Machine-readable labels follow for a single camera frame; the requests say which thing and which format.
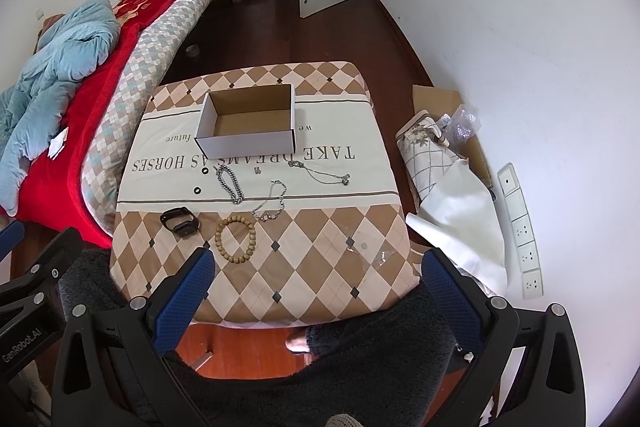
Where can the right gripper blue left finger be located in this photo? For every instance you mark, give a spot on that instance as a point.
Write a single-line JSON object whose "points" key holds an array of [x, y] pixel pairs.
{"points": [[178, 297]]}

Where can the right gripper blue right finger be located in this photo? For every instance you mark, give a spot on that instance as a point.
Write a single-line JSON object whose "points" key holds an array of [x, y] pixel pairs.
{"points": [[447, 287]]}

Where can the black smart band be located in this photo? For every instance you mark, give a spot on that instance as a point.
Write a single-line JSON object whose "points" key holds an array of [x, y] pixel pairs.
{"points": [[180, 221]]}

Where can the white power strip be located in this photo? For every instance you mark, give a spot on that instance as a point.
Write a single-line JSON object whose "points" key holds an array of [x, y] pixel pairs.
{"points": [[526, 251]]}

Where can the dark fuzzy trousers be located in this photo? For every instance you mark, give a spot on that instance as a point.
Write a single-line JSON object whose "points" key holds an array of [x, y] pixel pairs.
{"points": [[380, 369]]}

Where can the white plastic bag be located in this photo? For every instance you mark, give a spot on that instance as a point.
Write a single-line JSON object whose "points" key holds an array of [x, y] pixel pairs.
{"points": [[459, 217]]}

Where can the red blanket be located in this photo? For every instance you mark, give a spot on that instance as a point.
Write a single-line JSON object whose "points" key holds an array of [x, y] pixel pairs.
{"points": [[68, 121]]}

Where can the floral checkered cloth bag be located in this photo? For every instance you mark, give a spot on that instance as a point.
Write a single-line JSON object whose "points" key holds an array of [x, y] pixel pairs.
{"points": [[426, 153]]}

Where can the white paper card on bed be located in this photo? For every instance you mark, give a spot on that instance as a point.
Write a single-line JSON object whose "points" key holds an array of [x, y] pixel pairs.
{"points": [[57, 144]]}

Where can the diamond pattern tablecloth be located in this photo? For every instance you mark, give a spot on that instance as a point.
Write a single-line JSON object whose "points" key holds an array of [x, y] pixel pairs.
{"points": [[301, 239]]}

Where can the clear crinkled plastic wrap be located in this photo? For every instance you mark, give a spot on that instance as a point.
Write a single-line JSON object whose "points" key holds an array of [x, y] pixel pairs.
{"points": [[463, 125]]}

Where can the bed with checkered mattress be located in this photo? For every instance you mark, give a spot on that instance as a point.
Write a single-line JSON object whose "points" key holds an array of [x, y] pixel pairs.
{"points": [[79, 188]]}

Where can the open white cardboard box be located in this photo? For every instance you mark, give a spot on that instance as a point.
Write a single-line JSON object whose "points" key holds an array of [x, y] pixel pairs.
{"points": [[247, 122]]}

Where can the light blue quilt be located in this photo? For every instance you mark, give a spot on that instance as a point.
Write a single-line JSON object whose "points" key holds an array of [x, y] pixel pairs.
{"points": [[31, 111]]}

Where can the flat brown cardboard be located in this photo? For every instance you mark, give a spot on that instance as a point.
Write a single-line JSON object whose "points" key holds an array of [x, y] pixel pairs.
{"points": [[441, 104]]}

